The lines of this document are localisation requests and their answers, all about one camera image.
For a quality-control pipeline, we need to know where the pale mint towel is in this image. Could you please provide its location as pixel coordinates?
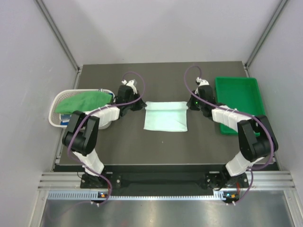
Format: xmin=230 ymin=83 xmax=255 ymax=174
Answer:
xmin=143 ymin=101 xmax=188 ymax=132

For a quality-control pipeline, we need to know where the green towel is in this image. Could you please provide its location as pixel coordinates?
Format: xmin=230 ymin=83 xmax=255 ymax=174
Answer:
xmin=54 ymin=91 xmax=113 ymax=114

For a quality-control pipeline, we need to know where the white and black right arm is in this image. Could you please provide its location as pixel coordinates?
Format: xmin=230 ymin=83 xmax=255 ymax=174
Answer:
xmin=187 ymin=80 xmax=278 ymax=187

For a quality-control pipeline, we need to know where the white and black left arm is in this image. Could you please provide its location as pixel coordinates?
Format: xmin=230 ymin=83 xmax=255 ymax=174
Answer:
xmin=62 ymin=80 xmax=146 ymax=188

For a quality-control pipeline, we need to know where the green plastic bin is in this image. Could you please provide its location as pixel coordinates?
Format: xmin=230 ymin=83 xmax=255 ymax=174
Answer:
xmin=214 ymin=76 xmax=271 ymax=137

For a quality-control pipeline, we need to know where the white plastic basket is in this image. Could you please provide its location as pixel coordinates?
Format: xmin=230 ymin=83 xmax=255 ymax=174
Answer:
xmin=48 ymin=88 xmax=115 ymax=129

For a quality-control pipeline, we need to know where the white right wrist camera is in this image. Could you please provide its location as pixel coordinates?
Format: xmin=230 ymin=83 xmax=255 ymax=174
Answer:
xmin=196 ymin=77 xmax=209 ymax=87

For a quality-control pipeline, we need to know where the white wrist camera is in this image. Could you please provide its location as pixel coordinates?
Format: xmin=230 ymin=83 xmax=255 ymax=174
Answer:
xmin=196 ymin=77 xmax=209 ymax=87
xmin=121 ymin=79 xmax=138 ymax=94

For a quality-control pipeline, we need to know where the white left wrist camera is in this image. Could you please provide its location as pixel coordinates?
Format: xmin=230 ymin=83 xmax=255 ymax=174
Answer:
xmin=121 ymin=79 xmax=138 ymax=94

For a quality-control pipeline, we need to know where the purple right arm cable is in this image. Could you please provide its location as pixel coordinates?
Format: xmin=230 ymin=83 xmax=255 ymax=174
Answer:
xmin=184 ymin=65 xmax=275 ymax=206

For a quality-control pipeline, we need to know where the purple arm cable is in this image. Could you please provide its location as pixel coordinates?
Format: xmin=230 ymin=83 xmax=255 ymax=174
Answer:
xmin=184 ymin=65 xmax=275 ymax=206
xmin=67 ymin=71 xmax=145 ymax=207

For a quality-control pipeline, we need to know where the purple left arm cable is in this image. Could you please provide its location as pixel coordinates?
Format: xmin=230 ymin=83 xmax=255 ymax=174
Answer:
xmin=67 ymin=71 xmax=145 ymax=207

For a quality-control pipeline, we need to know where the left aluminium corner post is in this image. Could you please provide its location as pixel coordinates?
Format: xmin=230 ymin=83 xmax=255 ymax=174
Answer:
xmin=33 ymin=0 xmax=81 ymax=73

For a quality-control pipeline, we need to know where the aluminium corner post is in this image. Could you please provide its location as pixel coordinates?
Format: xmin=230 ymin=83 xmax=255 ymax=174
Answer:
xmin=244 ymin=0 xmax=289 ymax=71
xmin=33 ymin=0 xmax=81 ymax=73

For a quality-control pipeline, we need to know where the aluminium frame rail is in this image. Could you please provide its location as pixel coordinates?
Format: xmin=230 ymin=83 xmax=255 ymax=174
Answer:
xmin=38 ymin=171 xmax=295 ymax=191

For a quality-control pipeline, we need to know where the right aluminium corner post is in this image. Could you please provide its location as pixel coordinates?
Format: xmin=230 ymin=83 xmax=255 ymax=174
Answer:
xmin=244 ymin=0 xmax=289 ymax=71

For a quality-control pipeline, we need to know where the grey slotted cable duct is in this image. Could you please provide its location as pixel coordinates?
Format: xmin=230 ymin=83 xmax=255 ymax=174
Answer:
xmin=48 ymin=191 xmax=226 ymax=201

